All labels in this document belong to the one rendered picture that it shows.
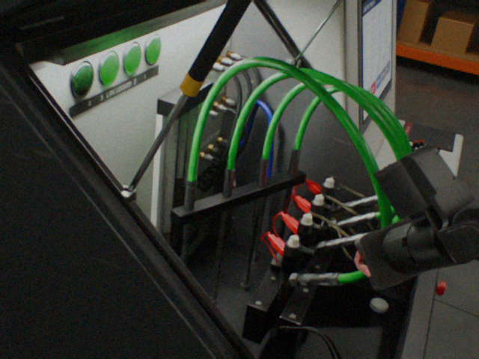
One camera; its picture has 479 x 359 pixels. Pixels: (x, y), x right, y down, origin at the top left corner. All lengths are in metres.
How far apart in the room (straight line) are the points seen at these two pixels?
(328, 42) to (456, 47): 5.13
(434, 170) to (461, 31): 5.67
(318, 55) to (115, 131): 0.50
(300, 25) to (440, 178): 0.67
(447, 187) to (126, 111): 0.50
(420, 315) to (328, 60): 0.54
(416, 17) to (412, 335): 5.37
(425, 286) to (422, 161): 0.65
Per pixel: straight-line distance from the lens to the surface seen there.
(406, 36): 6.34
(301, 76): 0.76
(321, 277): 0.84
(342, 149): 1.21
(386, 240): 0.69
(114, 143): 0.89
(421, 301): 1.18
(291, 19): 1.21
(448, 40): 6.29
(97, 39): 0.74
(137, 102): 0.92
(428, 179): 0.60
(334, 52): 1.20
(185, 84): 0.54
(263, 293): 1.04
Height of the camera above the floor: 1.65
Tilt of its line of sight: 29 degrees down
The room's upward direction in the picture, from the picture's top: 8 degrees clockwise
